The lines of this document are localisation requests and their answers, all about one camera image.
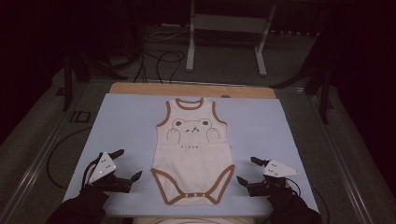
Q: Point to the person's right hand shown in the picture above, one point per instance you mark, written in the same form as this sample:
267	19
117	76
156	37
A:
289	186

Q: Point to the person's left hand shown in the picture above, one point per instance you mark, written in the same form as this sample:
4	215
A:
106	193

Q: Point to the white metal stand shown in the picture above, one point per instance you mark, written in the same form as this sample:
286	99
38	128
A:
230	23

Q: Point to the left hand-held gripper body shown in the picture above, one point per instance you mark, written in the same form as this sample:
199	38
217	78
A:
107	179

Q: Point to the metal frame rail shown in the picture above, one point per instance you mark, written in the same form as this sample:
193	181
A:
342	174
34	168

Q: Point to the white baby bodysuit brown trim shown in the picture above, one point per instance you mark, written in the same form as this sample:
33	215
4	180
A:
193	161

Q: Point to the black metal stand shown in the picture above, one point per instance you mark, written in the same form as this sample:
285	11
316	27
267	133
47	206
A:
323	93
67	84

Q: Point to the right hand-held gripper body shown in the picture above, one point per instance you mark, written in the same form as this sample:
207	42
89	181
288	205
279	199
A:
271	182

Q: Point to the light blue mat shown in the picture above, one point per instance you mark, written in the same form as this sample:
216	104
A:
124	124

